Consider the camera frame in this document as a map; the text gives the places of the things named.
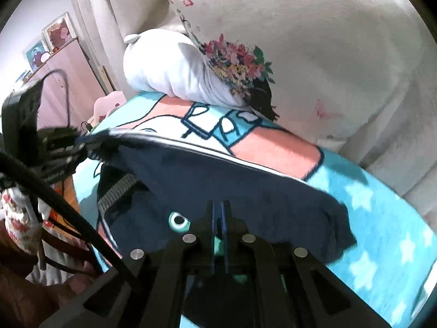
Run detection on striped navy child pants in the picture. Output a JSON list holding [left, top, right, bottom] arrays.
[[78, 130, 357, 263]]

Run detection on wooden cabinet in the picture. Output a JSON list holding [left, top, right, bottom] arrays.
[[24, 38, 105, 129]]

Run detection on framed picture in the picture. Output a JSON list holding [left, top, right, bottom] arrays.
[[42, 13, 76, 52]]

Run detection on white plush seal toy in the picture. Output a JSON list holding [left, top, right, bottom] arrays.
[[123, 29, 247, 108]]

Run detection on turquoise cartoon fleece blanket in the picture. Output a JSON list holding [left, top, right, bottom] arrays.
[[71, 89, 437, 328]]

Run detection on cream floral print pillow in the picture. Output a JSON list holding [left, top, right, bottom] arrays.
[[169, 0, 436, 164]]

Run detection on black braided cable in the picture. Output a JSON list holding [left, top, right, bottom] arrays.
[[0, 153, 138, 285]]

